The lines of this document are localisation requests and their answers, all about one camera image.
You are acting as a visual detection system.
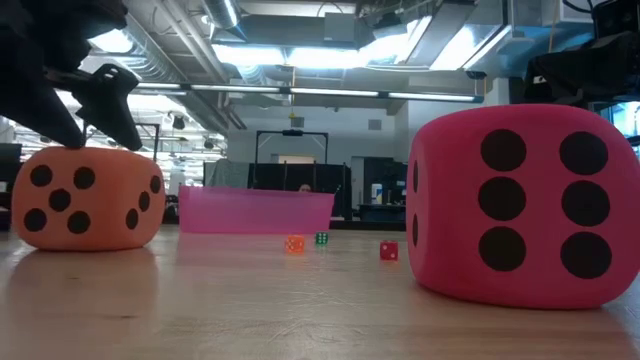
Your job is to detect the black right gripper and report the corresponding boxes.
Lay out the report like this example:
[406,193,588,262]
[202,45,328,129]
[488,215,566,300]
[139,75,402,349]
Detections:
[522,30,640,109]

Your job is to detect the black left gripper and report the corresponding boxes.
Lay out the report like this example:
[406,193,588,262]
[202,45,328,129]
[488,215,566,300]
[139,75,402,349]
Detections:
[0,0,144,152]

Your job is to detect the large orange foam die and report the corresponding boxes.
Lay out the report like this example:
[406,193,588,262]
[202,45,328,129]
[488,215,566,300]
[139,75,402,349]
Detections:
[10,145,167,252]

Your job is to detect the large red foam die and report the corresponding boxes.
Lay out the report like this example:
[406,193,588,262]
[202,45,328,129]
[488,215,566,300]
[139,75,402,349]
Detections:
[405,103,640,310]

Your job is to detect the pink translucent plastic bin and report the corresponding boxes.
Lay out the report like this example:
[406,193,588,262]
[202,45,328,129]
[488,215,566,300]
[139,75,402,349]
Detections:
[178,185,336,235]

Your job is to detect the small red die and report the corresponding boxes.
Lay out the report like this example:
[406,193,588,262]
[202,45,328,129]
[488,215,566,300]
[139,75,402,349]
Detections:
[379,240,400,262]

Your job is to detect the black monitor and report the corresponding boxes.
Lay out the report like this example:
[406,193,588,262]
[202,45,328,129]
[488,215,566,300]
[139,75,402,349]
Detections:
[0,143,24,184]

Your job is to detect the grey fabric cover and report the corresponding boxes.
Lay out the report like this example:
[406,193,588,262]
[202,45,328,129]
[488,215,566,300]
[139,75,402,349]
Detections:
[202,159,250,189]

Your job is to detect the black cabinet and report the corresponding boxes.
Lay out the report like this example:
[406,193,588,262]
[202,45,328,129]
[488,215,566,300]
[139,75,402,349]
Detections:
[362,156,407,206]

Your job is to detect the black desk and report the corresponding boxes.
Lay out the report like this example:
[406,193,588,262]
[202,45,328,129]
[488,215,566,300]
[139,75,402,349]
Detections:
[358,203,407,223]

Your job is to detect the ceiling light bar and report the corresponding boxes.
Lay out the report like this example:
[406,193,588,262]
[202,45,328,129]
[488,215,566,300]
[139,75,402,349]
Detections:
[133,82,485,104]

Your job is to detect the glass window wall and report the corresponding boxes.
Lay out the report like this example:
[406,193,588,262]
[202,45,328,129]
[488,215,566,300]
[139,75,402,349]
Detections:
[599,99,640,147]

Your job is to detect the yellow hanging cable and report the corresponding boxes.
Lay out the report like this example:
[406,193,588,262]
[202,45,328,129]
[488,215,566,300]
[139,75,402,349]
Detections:
[548,0,559,54]

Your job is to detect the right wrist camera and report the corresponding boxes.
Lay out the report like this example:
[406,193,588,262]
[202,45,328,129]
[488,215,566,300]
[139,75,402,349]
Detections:
[592,0,640,37]

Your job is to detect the black gantry frame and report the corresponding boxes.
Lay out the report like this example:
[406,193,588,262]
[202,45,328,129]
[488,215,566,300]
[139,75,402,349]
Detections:
[134,122,161,162]
[253,129,330,191]

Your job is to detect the silver ventilation duct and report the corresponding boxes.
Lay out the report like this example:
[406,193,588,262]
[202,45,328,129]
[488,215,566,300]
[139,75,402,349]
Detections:
[202,0,242,30]

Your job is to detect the black partition wall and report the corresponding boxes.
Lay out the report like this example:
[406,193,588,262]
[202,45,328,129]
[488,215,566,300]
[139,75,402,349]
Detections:
[248,162,353,220]

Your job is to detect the black table frame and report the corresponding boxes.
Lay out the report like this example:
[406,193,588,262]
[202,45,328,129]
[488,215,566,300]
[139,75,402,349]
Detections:
[329,219,407,232]

